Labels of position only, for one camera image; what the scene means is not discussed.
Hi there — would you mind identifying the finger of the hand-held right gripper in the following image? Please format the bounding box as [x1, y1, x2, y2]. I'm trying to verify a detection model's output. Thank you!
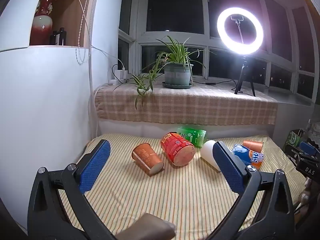
[284, 141, 318, 161]

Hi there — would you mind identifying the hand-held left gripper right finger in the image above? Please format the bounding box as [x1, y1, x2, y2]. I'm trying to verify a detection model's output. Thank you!
[207, 141, 296, 240]

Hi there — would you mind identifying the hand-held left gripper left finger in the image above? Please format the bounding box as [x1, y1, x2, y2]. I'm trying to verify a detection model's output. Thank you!
[27, 139, 116, 240]

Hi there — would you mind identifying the blue and orange printed cup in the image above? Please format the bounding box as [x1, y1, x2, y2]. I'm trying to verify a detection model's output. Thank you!
[230, 144, 265, 168]

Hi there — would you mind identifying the white paper cup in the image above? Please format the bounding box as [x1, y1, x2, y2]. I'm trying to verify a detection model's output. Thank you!
[200, 140, 222, 172]

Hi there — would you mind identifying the plain orange paper cup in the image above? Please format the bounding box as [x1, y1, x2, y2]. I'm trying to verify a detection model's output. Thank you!
[242, 140, 264, 153]

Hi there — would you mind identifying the brown paper cup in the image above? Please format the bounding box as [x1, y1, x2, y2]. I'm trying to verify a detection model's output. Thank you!
[132, 143, 165, 177]

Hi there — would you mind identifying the red noodle cup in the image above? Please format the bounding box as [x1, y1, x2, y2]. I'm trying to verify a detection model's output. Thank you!
[160, 132, 196, 167]

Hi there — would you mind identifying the person's right hand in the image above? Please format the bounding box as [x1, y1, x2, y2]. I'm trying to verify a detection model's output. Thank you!
[300, 187, 312, 207]

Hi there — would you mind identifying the green carton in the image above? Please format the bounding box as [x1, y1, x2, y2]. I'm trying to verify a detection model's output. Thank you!
[287, 129, 307, 147]

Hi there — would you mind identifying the lace cloth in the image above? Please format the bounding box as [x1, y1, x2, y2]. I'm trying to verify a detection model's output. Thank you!
[306, 121, 320, 147]

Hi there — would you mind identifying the striped bed sheet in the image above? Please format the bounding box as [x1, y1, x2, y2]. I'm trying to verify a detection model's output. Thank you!
[59, 133, 307, 240]

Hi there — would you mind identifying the checked cloth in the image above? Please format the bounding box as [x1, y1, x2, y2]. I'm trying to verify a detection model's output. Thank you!
[95, 81, 278, 126]

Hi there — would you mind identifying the white cabinet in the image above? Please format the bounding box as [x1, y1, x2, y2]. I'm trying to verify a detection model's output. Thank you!
[0, 0, 125, 232]

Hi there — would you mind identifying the brown rounded cushion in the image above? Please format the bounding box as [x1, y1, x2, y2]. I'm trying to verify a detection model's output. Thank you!
[124, 213, 177, 240]

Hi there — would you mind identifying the white power strip with chargers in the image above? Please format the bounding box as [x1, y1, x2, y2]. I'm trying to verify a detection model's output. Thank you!
[109, 66, 129, 85]

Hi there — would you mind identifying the black tripod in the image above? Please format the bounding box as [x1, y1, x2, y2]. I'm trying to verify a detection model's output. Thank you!
[234, 54, 257, 97]

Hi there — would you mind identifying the green pot saucer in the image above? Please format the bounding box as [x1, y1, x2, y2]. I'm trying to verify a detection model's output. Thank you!
[162, 81, 193, 89]

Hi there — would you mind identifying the spider plant in green pot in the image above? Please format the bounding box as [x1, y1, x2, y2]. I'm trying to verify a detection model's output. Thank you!
[112, 35, 217, 109]

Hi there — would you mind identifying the phone clamp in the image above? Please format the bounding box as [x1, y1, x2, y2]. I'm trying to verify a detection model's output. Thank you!
[230, 16, 245, 43]

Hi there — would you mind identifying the red and white vase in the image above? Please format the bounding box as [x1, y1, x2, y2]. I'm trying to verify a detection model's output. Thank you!
[32, 0, 59, 46]

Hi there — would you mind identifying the black cable with switch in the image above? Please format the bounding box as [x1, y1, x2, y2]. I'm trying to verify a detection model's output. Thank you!
[192, 79, 238, 89]

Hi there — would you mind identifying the white charger cable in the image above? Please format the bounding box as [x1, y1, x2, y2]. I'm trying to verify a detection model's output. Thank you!
[90, 44, 126, 71]

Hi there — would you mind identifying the white bead cord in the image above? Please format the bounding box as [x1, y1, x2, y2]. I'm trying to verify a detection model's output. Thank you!
[75, 0, 95, 66]

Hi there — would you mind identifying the white window frame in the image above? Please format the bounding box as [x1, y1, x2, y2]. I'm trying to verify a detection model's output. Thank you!
[118, 0, 320, 103]

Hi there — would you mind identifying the white ring light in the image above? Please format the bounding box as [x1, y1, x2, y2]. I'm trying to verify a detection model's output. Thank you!
[217, 7, 264, 55]

